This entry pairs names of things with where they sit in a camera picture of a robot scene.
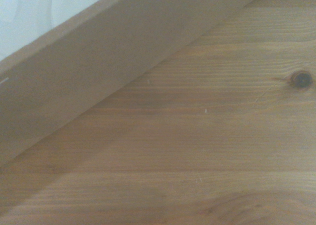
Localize white plastic bag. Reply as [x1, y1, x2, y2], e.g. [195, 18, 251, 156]
[0, 0, 121, 62]

